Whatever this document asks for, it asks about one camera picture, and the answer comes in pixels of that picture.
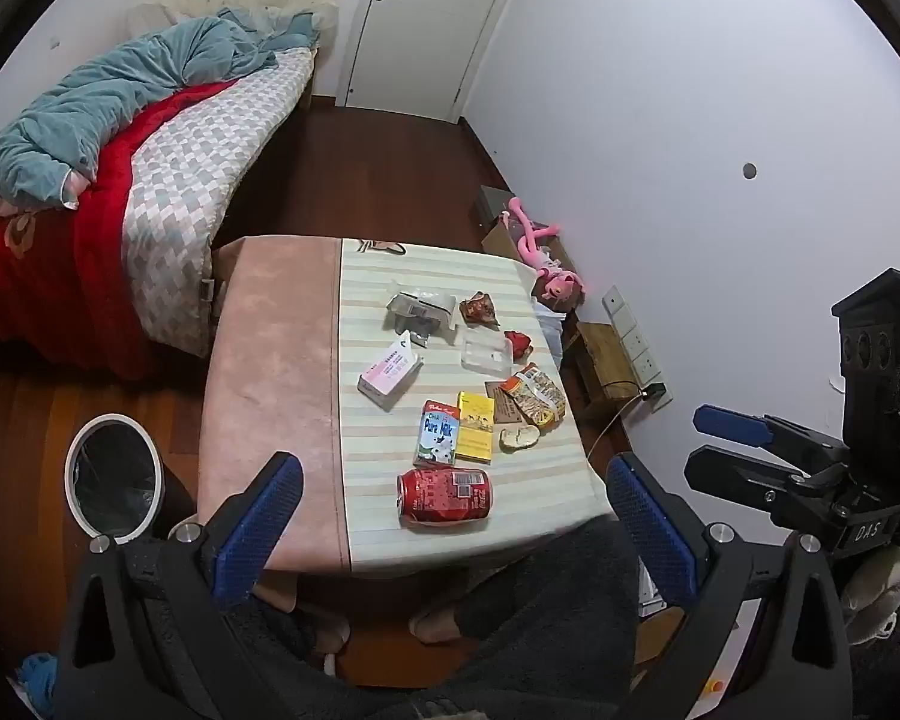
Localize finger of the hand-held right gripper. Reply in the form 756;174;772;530
692;403;852;466
682;446;850;535

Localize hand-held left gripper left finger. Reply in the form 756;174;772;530
51;452;332;720

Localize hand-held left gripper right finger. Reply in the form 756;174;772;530
606;452;857;720

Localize black bin with white rim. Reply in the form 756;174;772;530
64;412;196;547

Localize beige snack wrapper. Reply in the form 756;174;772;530
387;289;458;331

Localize person's foot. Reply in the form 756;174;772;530
300;606;352;655
409;610;467;644

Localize pink table cloth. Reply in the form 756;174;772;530
197;236;353;580

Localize table with striped cloth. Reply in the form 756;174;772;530
335;238;617;578

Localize wooden stool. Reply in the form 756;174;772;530
574;321;646;402

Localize red soda can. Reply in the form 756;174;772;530
397;465;492;527

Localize orange and white snack packet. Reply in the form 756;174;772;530
504;364;567;428

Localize blue and white milk carton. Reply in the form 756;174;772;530
412;399;462;466

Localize pink and white box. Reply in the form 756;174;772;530
358;337;425;412

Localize person's legs in dark pants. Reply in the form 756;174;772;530
255;517;646;720

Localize brown card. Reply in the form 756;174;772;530
486;381;526;425

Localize yellow box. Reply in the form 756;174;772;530
456;390;496;464

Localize white plastic bag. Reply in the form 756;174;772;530
532;300;572;361

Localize pink plush toy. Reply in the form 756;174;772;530
499;196;587;308

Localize clear plastic tray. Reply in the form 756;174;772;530
461;334;512;376

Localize brown snack wrapper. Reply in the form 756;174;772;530
459;291;500;327

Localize blue slipper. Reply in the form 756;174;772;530
16;652;61;718

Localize cardboard box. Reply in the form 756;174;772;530
482;221;571;272

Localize grey box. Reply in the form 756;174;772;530
471;185;512;230

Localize grey checkered bed sheet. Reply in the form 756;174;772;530
124;47;316;358

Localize teal quilt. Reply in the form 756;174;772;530
0;7;320;205

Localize white door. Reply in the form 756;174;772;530
343;0;527;122

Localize tan cable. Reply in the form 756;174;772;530
589;394;646;458

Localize white wall sockets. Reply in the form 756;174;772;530
602;285;665;383

